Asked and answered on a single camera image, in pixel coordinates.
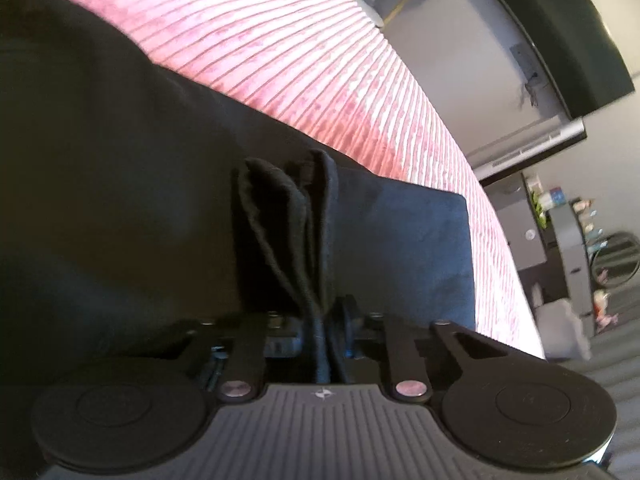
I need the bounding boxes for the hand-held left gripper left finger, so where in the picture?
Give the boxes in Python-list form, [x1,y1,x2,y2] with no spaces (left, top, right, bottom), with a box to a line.
[165,310,307,403]

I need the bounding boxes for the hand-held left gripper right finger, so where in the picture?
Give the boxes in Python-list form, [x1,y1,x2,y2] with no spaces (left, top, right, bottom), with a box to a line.
[327,296,516,403]

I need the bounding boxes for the black pants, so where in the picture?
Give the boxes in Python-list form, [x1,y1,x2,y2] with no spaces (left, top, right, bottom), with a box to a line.
[0,0,476,480]

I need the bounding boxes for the dark cabinet with small items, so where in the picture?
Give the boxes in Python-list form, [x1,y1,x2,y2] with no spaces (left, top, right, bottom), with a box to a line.
[500,172,608,331]

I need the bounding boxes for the pink striped blanket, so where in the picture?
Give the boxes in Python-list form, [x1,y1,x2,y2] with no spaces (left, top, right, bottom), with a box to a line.
[11,0,546,360]

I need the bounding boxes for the round wire basket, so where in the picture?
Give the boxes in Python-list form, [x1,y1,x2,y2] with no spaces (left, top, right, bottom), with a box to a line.
[591,231,640,291]

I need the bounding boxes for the wall socket with cables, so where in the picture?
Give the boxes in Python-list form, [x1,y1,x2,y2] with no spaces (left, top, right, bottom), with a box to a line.
[509,43,547,109]

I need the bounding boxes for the black wall television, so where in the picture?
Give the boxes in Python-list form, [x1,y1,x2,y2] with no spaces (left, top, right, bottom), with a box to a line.
[481,0,635,121]

